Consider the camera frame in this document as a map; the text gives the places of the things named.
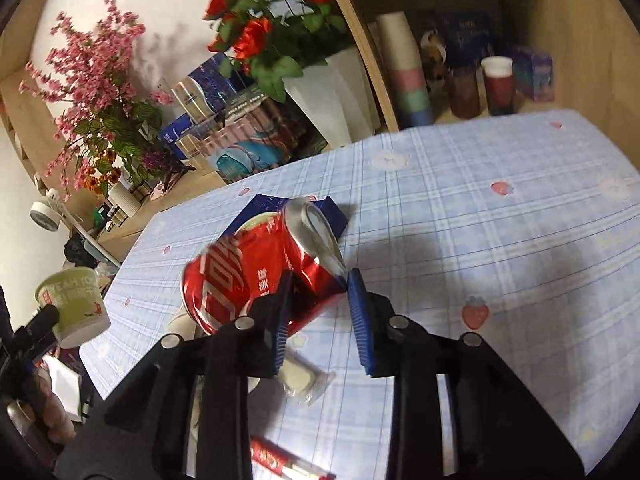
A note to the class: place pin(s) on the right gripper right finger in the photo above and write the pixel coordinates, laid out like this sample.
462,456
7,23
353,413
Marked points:
499,429

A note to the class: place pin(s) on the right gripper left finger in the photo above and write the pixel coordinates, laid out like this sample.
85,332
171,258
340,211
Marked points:
187,389

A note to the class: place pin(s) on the green yogurt cup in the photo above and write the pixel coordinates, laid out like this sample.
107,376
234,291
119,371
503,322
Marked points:
76,294

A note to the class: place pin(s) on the white round pack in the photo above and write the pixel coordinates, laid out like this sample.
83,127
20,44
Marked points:
297,378

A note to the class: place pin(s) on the crushed red cola can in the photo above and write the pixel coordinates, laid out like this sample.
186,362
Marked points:
223,282

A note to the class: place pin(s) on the left gloved hand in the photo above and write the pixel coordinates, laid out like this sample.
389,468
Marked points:
50,427

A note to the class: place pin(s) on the red white paper packet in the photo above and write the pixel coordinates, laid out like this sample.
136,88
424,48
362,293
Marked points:
283,463

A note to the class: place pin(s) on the low wooden sideboard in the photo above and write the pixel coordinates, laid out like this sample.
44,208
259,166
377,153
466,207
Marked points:
29,124

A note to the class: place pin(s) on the small white vase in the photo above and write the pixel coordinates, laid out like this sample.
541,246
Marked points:
123,199

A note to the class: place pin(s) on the orange flower bunch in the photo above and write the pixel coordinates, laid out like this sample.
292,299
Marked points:
100,184

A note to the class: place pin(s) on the blue checked tablecloth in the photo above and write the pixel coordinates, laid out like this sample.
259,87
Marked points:
525,226

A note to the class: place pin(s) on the dark blue snack wrapper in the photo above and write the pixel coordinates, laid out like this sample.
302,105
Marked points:
261,203

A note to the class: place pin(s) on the pink blossom plant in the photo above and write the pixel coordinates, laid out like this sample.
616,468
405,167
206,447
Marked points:
90,75

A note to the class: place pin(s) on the blue white carton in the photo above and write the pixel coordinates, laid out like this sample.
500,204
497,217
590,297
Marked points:
173,132

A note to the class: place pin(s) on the pink teal gift box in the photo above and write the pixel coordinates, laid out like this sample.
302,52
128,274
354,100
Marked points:
264,138

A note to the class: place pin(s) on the gold blue box upper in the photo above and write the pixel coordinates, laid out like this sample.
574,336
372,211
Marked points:
205,91

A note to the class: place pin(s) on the dark brown cup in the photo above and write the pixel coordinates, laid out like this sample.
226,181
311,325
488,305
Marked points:
464,98

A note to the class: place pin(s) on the white flower vase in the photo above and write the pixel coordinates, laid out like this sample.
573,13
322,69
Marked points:
337,98

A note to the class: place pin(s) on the red paper cup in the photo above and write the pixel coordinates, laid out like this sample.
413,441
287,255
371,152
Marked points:
499,84

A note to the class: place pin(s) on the small blue box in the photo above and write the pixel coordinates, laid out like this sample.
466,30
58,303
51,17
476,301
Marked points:
533,71

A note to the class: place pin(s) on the stack of pastel cups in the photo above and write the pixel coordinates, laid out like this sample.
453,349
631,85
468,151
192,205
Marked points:
403,65

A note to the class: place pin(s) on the red rose bouquet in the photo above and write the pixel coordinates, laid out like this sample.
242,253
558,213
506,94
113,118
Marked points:
270,41

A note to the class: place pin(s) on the wooden shelf unit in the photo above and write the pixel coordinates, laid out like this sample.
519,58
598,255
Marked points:
594,45

